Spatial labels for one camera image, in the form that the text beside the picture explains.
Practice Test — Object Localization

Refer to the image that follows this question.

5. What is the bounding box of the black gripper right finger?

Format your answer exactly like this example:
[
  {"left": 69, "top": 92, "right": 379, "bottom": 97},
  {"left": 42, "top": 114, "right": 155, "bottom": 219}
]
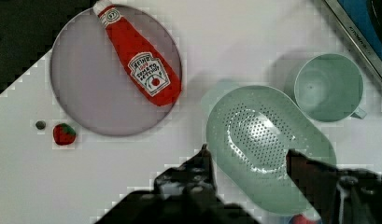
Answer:
[{"left": 286, "top": 149, "right": 382, "bottom": 224}]

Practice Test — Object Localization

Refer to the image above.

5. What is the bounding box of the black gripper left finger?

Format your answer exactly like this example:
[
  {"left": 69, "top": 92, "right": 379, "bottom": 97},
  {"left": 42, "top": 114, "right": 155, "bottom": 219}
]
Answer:
[{"left": 153, "top": 144, "right": 217, "bottom": 199}]

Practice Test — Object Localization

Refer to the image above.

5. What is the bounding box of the mint green plastic strainer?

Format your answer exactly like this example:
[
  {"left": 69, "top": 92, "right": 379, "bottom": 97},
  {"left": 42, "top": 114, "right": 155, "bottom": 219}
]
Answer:
[{"left": 201, "top": 80, "right": 336, "bottom": 216}]

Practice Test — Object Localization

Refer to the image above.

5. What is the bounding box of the blue bowl with red ball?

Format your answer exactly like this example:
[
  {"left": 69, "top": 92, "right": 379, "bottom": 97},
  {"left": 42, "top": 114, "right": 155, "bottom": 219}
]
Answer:
[{"left": 287, "top": 214, "right": 322, "bottom": 224}]

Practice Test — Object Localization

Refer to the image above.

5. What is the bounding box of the mint green cup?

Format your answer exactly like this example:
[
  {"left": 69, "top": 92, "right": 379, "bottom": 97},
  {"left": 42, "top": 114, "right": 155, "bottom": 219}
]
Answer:
[{"left": 284, "top": 53, "right": 367, "bottom": 122}]

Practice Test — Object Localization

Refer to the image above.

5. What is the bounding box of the red plush ketchup bottle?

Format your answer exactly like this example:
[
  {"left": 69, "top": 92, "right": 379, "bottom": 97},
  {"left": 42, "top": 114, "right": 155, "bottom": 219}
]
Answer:
[{"left": 92, "top": 0, "right": 182, "bottom": 106}]

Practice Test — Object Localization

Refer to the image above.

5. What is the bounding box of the red plush strawberry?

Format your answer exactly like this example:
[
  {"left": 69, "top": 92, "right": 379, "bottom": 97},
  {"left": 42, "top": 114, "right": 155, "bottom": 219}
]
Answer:
[{"left": 52, "top": 123, "right": 77, "bottom": 146}]

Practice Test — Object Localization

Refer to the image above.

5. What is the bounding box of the grey round plate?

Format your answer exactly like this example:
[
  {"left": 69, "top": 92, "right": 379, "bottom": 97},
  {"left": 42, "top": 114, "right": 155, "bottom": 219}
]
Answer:
[{"left": 50, "top": 8, "right": 174, "bottom": 136}]

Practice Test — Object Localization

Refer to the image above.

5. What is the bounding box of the silver black toaster oven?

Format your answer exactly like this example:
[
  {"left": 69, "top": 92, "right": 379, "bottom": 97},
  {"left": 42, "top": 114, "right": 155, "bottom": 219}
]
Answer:
[{"left": 319, "top": 0, "right": 382, "bottom": 88}]

